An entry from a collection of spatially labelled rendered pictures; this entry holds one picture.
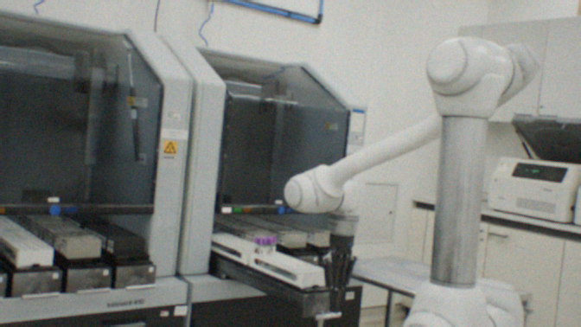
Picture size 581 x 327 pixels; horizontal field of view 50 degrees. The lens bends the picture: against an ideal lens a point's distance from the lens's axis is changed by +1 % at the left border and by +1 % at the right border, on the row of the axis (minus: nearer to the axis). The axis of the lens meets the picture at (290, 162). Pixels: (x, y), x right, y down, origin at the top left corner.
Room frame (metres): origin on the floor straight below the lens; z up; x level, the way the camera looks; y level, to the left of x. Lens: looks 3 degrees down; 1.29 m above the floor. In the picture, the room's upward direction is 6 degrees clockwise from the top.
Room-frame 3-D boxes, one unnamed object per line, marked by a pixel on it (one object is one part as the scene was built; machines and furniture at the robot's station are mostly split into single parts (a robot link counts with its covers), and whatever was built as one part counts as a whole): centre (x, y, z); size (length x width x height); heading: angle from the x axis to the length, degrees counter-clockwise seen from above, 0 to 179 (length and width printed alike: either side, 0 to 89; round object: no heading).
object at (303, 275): (2.03, -0.02, 0.83); 0.30 x 0.10 x 0.06; 38
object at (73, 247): (1.97, 0.63, 0.85); 0.12 x 0.02 x 0.06; 129
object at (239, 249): (2.28, 0.17, 0.83); 0.30 x 0.10 x 0.06; 38
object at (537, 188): (4.08, -1.72, 1.22); 0.62 x 0.56 x 0.64; 126
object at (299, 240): (2.49, -0.05, 0.85); 0.12 x 0.02 x 0.06; 127
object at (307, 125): (2.63, 0.16, 1.28); 0.61 x 0.51 x 0.63; 128
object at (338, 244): (1.83, -0.17, 0.96); 0.08 x 0.07 x 0.09; 128
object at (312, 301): (2.14, 0.06, 0.78); 0.73 x 0.14 x 0.09; 38
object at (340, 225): (1.83, -0.17, 1.03); 0.09 x 0.09 x 0.06
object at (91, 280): (2.15, 0.78, 0.78); 0.73 x 0.14 x 0.09; 38
